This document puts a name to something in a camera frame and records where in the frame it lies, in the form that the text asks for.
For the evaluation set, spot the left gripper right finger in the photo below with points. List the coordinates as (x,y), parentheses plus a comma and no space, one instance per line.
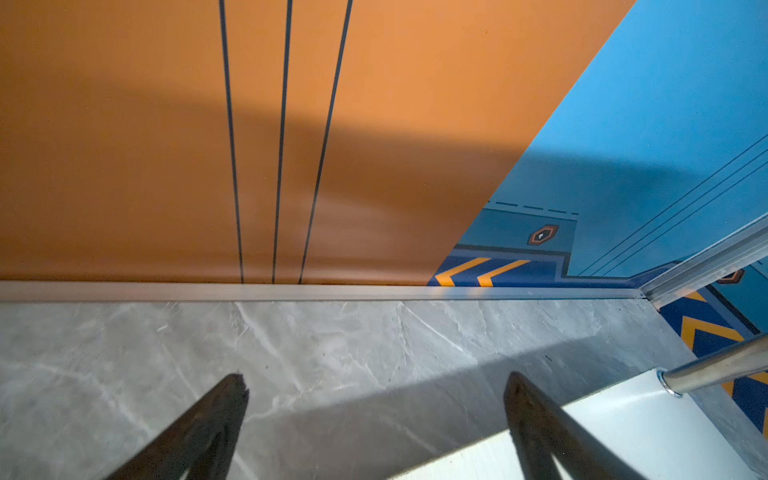
(546,437)

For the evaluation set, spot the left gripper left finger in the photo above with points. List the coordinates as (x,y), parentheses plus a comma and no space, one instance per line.
(200,444)

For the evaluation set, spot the white two-tier shelf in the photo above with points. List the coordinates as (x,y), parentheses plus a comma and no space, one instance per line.
(649,421)

